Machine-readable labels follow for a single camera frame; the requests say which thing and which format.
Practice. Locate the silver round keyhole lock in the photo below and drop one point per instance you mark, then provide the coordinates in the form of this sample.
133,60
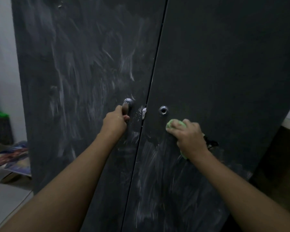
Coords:
163,110

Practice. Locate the person's left thumb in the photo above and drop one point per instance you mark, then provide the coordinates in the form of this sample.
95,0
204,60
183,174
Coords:
126,117

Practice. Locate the dark smeared cabinet door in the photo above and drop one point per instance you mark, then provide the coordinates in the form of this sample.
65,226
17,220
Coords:
87,82

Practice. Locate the person's left hand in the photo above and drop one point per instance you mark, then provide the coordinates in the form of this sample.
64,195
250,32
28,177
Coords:
113,125

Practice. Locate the person's right forearm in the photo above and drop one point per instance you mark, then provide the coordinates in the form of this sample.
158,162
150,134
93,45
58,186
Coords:
239,193

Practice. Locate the person's right hand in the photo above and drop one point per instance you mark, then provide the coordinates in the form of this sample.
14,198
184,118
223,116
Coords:
191,138

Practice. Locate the white paper scrap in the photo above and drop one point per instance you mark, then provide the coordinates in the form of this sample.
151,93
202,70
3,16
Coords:
144,113

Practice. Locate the green cleaning cloth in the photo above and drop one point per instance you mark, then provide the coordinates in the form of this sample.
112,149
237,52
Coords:
176,124

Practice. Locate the brown wooden furniture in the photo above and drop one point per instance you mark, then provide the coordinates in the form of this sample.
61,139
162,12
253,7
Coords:
279,166

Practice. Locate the silver round door knob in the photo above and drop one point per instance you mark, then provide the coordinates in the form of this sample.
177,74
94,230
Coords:
128,102

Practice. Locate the person's right thumb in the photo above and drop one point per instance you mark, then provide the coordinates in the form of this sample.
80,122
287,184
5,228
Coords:
172,134

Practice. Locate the person's left forearm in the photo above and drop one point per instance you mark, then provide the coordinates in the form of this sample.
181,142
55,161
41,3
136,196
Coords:
62,186

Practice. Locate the colourful printed floor mat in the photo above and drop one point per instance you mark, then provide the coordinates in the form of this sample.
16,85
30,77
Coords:
13,158

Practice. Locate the dark basket with green lid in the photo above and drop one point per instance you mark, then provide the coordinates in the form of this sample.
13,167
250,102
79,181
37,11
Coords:
0,128

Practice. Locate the dark plain cabinet door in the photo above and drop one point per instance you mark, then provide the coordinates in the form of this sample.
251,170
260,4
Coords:
220,82

